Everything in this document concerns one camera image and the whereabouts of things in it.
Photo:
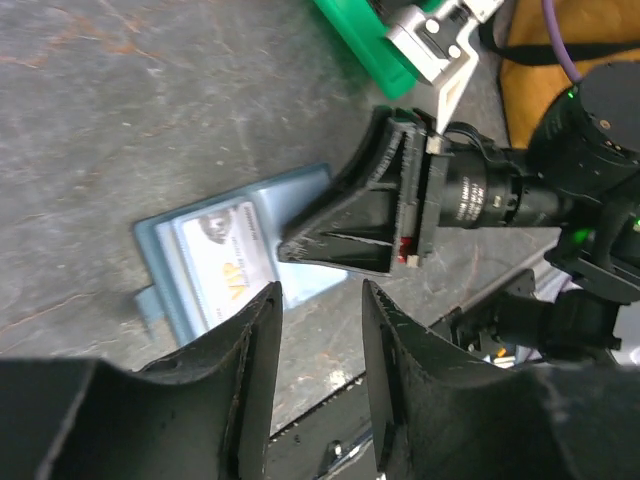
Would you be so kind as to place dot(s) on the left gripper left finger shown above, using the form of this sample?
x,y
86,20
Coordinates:
x,y
201,412

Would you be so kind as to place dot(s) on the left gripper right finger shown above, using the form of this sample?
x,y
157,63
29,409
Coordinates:
x,y
437,412

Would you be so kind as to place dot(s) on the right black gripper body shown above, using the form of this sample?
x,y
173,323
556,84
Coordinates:
x,y
425,163

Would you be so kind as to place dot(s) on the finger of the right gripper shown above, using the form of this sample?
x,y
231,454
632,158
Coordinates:
x,y
358,221

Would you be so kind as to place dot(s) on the white VIP credit card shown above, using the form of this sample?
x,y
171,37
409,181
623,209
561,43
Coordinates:
x,y
226,258

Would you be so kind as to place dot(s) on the blue card holder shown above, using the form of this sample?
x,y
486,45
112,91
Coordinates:
x,y
277,200

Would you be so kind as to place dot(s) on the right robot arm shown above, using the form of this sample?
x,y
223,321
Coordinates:
x,y
579,174

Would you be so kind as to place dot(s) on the yellow tote bag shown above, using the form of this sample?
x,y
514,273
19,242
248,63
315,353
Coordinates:
x,y
594,32

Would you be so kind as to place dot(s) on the green bin near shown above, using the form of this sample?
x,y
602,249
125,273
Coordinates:
x,y
361,25

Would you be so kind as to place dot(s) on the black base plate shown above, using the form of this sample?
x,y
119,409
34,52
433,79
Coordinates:
x,y
333,439

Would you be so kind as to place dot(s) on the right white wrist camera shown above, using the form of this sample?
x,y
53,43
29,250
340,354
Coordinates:
x,y
437,43

